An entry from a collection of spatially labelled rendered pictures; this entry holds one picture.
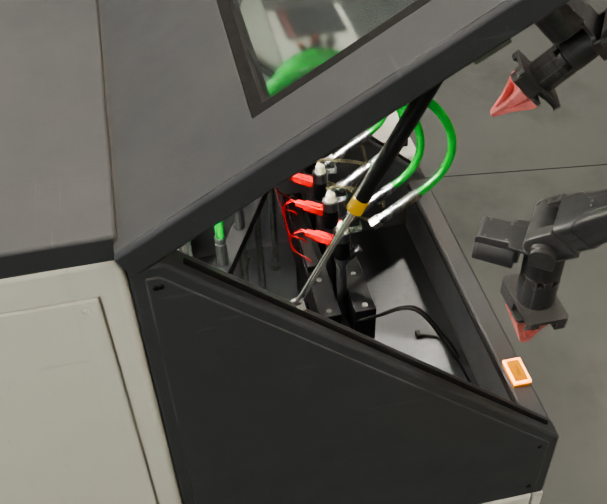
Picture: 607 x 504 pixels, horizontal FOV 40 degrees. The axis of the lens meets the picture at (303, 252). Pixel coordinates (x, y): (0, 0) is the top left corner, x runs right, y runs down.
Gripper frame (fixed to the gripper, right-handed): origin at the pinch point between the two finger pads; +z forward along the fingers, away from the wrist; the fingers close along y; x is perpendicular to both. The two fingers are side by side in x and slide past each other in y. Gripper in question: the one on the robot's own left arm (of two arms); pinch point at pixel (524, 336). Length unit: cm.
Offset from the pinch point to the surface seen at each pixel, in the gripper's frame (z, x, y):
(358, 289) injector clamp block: 7.3, -20.6, -22.5
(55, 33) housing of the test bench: -44, -62, -30
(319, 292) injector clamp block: 7.4, -27.5, -23.4
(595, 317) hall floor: 104, 77, -83
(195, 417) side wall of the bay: -12, -52, 13
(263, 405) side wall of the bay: -11.9, -42.9, 12.7
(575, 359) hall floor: 104, 64, -68
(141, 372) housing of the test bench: -23, -57, 13
